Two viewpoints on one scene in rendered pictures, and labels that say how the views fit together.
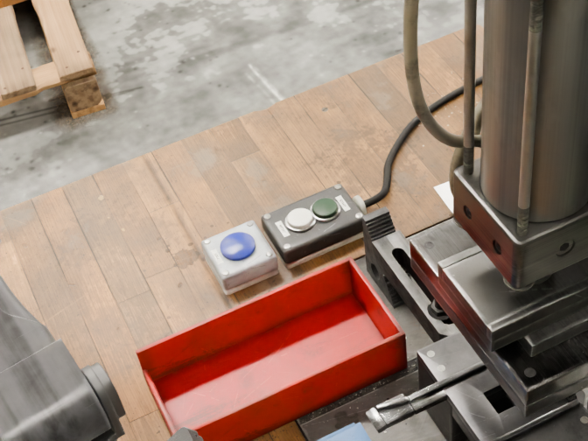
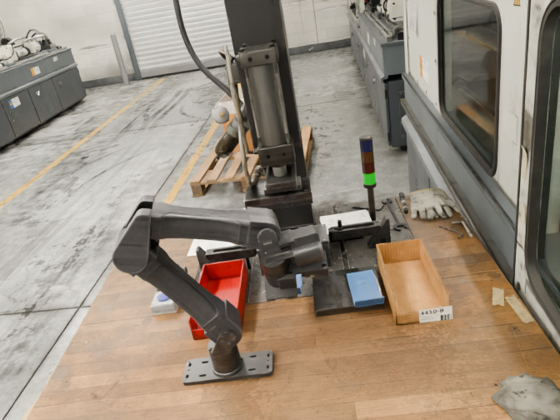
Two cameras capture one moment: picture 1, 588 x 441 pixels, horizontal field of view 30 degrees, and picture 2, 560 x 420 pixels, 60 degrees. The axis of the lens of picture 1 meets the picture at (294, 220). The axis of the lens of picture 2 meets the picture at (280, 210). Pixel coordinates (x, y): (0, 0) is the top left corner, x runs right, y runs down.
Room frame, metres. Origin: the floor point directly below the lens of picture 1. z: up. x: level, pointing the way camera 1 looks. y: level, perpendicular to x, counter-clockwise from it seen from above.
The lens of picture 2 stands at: (0.06, 0.94, 1.67)
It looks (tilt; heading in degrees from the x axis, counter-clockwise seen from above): 26 degrees down; 294
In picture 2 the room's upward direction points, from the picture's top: 11 degrees counter-clockwise
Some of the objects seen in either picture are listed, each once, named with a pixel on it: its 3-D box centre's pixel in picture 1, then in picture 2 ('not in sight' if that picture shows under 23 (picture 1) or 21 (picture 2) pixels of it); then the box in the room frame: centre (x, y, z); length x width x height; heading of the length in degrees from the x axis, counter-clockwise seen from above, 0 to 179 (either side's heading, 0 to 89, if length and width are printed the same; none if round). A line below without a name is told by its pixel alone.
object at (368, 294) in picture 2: not in sight; (363, 285); (0.31, -0.04, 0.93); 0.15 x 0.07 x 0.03; 111
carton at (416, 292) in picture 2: not in sight; (411, 279); (0.20, -0.08, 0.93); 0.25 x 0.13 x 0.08; 109
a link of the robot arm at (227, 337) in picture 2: not in sight; (222, 331); (0.56, 0.25, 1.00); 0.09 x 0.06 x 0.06; 118
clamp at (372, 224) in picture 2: not in sight; (354, 233); (0.38, -0.26, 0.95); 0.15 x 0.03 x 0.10; 19
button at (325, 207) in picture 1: (325, 212); not in sight; (0.88, -0.04, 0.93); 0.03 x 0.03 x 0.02
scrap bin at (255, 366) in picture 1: (272, 359); (221, 296); (0.68, 0.04, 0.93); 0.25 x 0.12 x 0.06; 109
